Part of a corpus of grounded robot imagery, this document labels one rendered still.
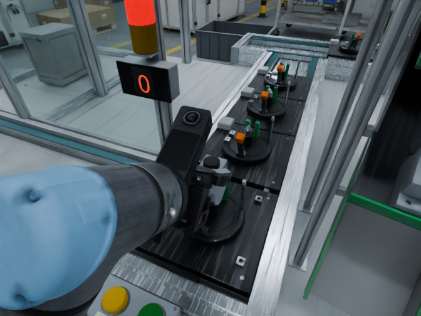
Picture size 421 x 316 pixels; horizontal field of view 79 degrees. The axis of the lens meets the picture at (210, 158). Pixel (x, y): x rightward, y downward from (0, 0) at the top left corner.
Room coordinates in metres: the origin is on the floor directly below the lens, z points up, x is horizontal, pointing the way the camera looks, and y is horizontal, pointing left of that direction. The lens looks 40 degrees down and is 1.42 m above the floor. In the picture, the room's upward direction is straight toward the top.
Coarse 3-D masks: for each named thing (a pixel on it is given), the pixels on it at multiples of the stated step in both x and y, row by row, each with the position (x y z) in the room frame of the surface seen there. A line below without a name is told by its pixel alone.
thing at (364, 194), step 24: (408, 48) 0.32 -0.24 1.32; (408, 72) 0.36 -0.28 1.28; (408, 96) 0.32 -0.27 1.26; (384, 120) 0.29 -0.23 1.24; (408, 120) 0.29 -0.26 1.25; (384, 144) 0.26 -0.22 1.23; (408, 144) 0.25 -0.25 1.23; (360, 168) 0.22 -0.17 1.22; (384, 168) 0.23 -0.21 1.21; (360, 192) 0.21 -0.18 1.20; (384, 192) 0.20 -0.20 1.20; (408, 216) 0.16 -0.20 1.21
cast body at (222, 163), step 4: (208, 156) 0.35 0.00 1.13; (212, 156) 0.35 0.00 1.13; (204, 160) 0.34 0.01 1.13; (208, 160) 0.34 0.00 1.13; (212, 160) 0.34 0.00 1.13; (216, 160) 0.34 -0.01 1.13; (220, 160) 0.35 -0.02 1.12; (224, 160) 0.35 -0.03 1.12; (200, 164) 0.34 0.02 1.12; (204, 164) 0.33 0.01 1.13; (208, 164) 0.33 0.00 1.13; (212, 164) 0.33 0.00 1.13; (216, 164) 0.33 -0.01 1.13; (220, 164) 0.34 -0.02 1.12; (224, 164) 0.34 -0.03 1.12; (212, 168) 0.33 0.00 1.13; (216, 168) 0.33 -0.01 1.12; (220, 168) 0.33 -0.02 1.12; (208, 196) 0.31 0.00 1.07; (212, 196) 0.31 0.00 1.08; (212, 200) 0.31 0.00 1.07
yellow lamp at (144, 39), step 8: (128, 24) 0.52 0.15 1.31; (152, 24) 0.51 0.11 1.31; (136, 32) 0.50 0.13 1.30; (144, 32) 0.50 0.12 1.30; (152, 32) 0.51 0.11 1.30; (136, 40) 0.50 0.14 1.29; (144, 40) 0.50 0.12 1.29; (152, 40) 0.51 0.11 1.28; (136, 48) 0.50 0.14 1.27; (144, 48) 0.50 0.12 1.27; (152, 48) 0.51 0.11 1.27
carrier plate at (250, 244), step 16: (240, 192) 0.41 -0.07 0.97; (256, 192) 0.41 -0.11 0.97; (256, 208) 0.37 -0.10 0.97; (272, 208) 0.37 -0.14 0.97; (256, 224) 0.32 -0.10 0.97; (176, 240) 0.29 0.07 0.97; (240, 240) 0.29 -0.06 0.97; (256, 240) 0.29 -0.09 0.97; (160, 256) 0.25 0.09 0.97; (176, 256) 0.25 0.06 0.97; (192, 256) 0.25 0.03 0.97; (208, 256) 0.25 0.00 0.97; (224, 256) 0.25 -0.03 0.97; (256, 256) 0.25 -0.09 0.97; (192, 272) 0.23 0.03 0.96; (208, 272) 0.22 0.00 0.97; (224, 272) 0.22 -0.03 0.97; (240, 272) 0.22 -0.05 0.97; (240, 288) 0.19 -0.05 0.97
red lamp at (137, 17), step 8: (128, 0) 0.50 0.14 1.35; (136, 0) 0.50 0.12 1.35; (144, 0) 0.50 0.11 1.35; (152, 0) 0.52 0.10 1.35; (128, 8) 0.50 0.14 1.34; (136, 8) 0.50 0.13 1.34; (144, 8) 0.50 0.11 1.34; (152, 8) 0.52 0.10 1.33; (128, 16) 0.51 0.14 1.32; (136, 16) 0.50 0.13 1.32; (144, 16) 0.50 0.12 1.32; (152, 16) 0.51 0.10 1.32; (136, 24) 0.50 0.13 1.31; (144, 24) 0.50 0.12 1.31
